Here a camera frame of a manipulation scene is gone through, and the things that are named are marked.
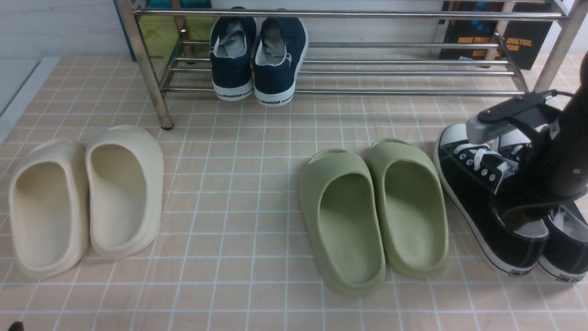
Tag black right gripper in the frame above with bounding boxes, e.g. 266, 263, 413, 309
489, 103, 587, 232

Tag black canvas sneaker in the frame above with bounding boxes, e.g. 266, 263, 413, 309
498, 129, 588, 283
433, 123, 549, 277

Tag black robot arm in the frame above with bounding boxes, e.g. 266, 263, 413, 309
493, 58, 587, 234

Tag silver metal shoe rack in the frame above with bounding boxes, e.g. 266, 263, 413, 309
115, 0, 587, 131

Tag black image processing book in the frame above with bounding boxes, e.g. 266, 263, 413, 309
435, 1, 553, 70

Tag green right slide sandal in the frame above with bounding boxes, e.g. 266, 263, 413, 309
365, 138, 449, 279

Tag green slide sandal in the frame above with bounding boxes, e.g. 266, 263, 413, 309
365, 138, 449, 279
298, 148, 386, 296

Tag green left slide sandal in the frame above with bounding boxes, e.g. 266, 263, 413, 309
298, 148, 386, 296

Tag navy right canvas sneaker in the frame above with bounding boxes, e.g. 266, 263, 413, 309
252, 17, 310, 107

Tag navy canvas sneaker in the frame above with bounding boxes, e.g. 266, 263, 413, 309
252, 17, 310, 107
209, 17, 258, 101

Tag navy left canvas sneaker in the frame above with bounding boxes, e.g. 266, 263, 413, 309
209, 17, 258, 101

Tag green and blue book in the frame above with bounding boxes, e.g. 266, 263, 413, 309
113, 0, 213, 62

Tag cream right slide sandal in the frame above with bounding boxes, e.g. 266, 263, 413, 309
85, 125, 164, 258

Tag cream slide sandal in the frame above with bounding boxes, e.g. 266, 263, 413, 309
8, 139, 90, 280
85, 125, 164, 258

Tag cream left slide sandal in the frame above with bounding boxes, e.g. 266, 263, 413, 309
8, 139, 90, 280

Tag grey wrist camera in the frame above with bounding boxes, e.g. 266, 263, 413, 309
466, 90, 561, 144

